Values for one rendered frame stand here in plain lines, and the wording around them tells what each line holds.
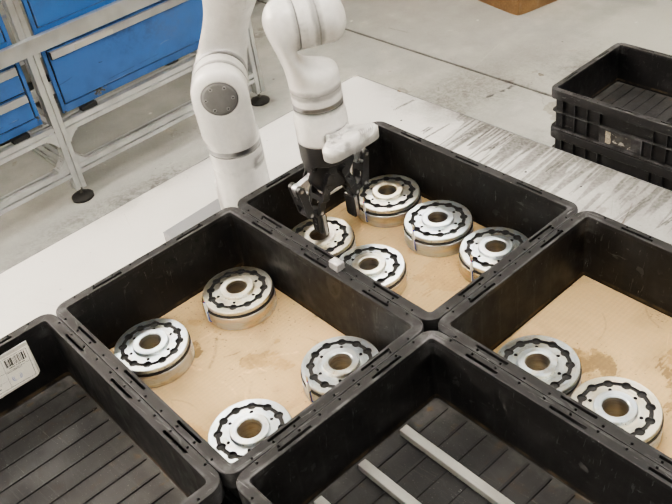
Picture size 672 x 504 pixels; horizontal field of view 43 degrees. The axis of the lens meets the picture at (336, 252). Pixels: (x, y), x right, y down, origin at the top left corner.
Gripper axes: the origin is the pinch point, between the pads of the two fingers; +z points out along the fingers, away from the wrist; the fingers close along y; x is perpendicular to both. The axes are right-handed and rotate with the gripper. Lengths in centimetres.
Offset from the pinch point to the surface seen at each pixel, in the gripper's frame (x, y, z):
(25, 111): -181, -12, 48
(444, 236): 14.0, -8.3, 2.1
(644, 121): -6, -92, 30
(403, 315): 27.3, 12.1, -4.7
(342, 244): 3.5, 2.4, 2.3
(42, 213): -184, -4, 87
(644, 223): 23, -47, 19
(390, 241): 5.6, -5.0, 5.2
